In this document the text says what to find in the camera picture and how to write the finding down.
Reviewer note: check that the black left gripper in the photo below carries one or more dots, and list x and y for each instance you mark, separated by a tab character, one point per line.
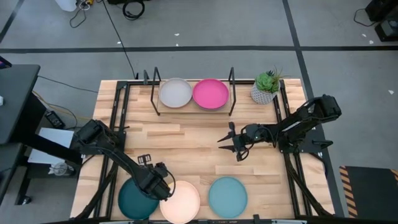
154	182

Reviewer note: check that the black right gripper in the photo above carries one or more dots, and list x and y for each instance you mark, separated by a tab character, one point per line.
252	135

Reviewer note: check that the dark teal plate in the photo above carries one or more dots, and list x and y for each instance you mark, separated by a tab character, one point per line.
130	205

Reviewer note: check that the peach plate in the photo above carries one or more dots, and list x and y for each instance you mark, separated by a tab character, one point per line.
182	205

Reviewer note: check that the magenta plate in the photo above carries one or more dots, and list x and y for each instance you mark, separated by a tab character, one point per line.
211	93

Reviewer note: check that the light teal plate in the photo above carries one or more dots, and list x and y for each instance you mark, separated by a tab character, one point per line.
228	197

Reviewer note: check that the grey plate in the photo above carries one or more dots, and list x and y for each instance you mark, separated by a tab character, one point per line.
175	92

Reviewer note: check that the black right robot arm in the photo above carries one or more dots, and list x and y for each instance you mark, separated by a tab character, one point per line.
298	123

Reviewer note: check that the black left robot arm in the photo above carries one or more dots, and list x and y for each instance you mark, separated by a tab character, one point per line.
93	133

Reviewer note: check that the succulent plant in white pot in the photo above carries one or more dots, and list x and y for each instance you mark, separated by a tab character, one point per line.
264	90

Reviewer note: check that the white paper sheet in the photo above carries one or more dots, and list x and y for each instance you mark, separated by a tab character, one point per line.
56	137

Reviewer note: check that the black power adapter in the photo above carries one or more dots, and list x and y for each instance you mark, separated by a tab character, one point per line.
54	119

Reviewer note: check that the black mat with striped edge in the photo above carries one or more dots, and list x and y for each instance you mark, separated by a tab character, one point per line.
373	193

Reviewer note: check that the black desk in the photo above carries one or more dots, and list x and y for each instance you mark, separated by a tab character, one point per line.
15	99

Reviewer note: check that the dark device with coloured screen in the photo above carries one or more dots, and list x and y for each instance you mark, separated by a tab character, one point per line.
4	63

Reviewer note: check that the power strip with plugs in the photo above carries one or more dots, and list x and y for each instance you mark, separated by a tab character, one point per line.
85	3

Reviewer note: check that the small black equipment box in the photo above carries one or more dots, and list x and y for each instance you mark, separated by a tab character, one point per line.
388	31

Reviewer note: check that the white container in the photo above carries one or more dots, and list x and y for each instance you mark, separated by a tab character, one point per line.
66	4

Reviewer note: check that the large black equipment box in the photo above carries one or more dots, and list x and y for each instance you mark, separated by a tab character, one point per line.
384	9

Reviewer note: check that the wooden shelf with black frame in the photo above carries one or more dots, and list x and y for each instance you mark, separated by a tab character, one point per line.
186	110

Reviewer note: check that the black aluminium table frame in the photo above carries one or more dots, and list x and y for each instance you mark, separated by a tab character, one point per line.
133	83

